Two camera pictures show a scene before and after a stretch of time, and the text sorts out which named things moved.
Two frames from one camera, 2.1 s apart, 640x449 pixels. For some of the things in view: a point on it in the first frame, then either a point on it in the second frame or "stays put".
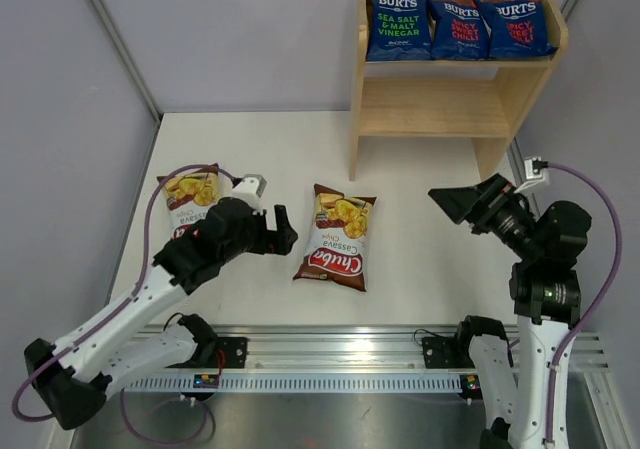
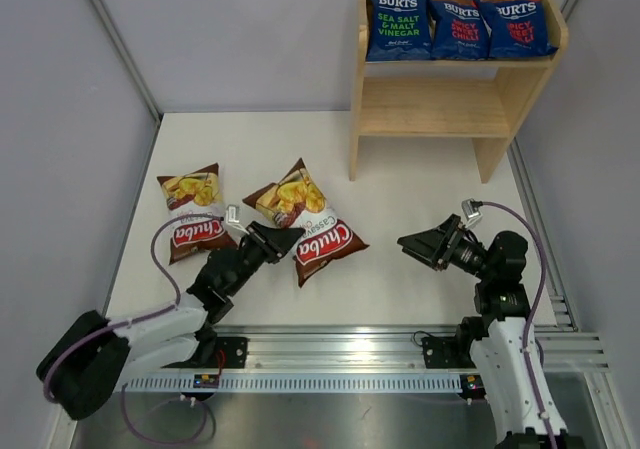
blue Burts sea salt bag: (398, 25) stays put
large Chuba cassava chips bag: (339, 238) → (296, 202)
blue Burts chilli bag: (518, 25) stays put
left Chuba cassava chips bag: (190, 194) stays put
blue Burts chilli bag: (460, 32) stays put
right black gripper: (479, 203) → (440, 241)
